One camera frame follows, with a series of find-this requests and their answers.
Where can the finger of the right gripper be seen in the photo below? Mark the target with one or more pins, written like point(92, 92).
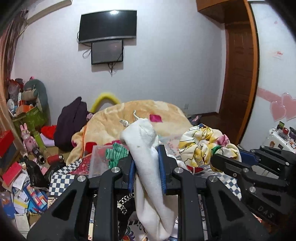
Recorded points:
point(248, 158)
point(226, 164)

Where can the dark purple jacket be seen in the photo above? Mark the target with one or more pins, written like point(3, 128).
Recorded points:
point(72, 118)

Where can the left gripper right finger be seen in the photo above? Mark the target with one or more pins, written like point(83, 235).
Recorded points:
point(207, 209)

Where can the green gift box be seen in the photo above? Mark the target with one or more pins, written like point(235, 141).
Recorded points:
point(28, 118)

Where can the red cloth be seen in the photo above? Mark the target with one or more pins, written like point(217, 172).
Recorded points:
point(49, 131)

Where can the pink striped curtain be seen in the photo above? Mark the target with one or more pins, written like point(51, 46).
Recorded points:
point(9, 39)

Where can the small wall monitor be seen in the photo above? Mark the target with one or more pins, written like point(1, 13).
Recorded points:
point(108, 51)

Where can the floral satin scrunchie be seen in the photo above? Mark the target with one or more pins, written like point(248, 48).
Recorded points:
point(200, 143)

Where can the clear plastic storage bin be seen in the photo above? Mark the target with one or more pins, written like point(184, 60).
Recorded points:
point(99, 163)

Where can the white sock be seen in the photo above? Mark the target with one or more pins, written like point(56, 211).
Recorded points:
point(156, 212)

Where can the large black wall television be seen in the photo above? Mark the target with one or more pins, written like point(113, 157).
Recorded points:
point(108, 25)

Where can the red flat box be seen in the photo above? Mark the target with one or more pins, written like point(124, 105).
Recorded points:
point(6, 139)

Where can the black white braided headband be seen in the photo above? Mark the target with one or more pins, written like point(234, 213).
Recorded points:
point(124, 200)

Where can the pink bunny doll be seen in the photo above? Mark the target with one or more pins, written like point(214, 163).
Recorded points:
point(29, 142)

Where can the brown wooden door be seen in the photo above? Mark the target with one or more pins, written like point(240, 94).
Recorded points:
point(241, 68)

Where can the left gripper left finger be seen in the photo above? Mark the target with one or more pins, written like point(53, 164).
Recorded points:
point(68, 217)

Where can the green knit hat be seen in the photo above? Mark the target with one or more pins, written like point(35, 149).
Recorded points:
point(113, 155)

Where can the beige fleece blanket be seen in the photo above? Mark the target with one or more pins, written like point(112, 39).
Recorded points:
point(105, 127)

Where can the pink heart wall stickers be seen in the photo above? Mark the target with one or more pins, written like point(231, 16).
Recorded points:
point(280, 106)

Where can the colourful puzzle box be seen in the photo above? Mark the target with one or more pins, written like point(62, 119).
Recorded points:
point(37, 197)

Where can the grey green plush toy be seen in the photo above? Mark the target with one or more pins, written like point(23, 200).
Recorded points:
point(35, 91)

